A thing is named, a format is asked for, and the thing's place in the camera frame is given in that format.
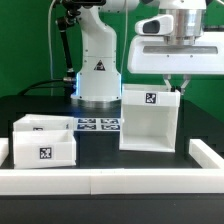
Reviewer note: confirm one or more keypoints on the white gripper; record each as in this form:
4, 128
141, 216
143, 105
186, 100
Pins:
151, 55

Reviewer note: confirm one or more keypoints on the fiducial marker sheet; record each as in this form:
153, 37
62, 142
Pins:
97, 124

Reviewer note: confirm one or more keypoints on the white front barrier rail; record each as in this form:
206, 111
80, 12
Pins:
112, 181

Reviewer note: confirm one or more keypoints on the white drawer box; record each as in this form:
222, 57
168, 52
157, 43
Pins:
34, 122
42, 149

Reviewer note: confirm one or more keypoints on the white drawer cabinet frame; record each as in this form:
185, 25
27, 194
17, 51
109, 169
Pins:
149, 117

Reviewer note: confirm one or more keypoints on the white front drawer box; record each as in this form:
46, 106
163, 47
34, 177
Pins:
42, 149

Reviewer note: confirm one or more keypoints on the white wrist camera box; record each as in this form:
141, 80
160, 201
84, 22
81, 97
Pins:
160, 25

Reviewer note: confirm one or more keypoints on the white right barrier block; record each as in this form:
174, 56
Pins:
206, 157

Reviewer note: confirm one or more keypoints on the white left barrier block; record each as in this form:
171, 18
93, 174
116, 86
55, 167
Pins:
4, 150

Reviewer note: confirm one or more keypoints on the white barrier block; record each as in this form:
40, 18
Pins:
206, 157
4, 150

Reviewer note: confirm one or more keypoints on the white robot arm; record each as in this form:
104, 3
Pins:
172, 42

